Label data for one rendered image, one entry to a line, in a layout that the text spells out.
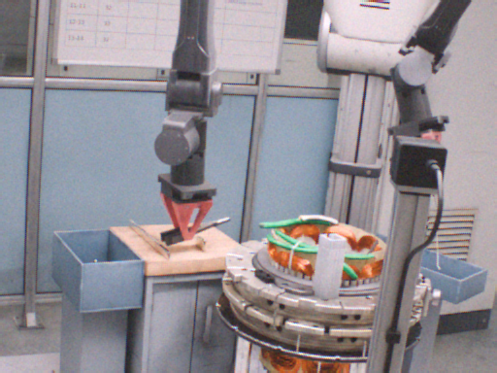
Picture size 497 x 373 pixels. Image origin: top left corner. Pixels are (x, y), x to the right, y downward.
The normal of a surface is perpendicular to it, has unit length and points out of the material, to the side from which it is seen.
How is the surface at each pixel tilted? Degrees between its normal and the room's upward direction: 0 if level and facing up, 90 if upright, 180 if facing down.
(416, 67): 74
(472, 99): 90
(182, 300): 90
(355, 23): 90
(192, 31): 99
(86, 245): 90
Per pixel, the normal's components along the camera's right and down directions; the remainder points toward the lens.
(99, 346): 0.46, 0.26
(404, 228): 0.00, 0.24
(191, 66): -0.22, 0.36
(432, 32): -0.50, 0.78
